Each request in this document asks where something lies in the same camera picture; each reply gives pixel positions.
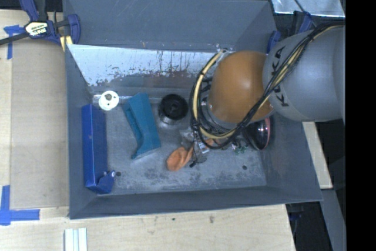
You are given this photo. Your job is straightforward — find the orange cloth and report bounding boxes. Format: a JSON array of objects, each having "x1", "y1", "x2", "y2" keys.
[{"x1": 166, "y1": 138, "x2": 216, "y2": 172}]

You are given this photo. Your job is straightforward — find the black round lid jar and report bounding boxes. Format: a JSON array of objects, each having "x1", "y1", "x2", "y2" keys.
[{"x1": 157, "y1": 93, "x2": 189, "y2": 128}]

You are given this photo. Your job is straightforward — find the shiny pink and black ball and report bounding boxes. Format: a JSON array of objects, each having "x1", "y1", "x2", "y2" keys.
[{"x1": 243, "y1": 116, "x2": 272, "y2": 152}]

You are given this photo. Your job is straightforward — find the teal angled block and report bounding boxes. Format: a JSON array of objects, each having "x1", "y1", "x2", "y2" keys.
[{"x1": 121, "y1": 92, "x2": 162, "y2": 160}]

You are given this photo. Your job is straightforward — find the white round knob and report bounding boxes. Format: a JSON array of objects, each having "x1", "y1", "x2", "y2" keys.
[{"x1": 98, "y1": 90, "x2": 120, "y2": 111}]

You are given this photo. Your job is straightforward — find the long blue box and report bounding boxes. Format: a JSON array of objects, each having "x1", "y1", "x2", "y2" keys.
[{"x1": 81, "y1": 103, "x2": 116, "y2": 195}]

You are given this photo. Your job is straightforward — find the grey metal bin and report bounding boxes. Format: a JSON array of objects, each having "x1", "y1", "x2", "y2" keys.
[{"x1": 61, "y1": 0, "x2": 324, "y2": 220}]

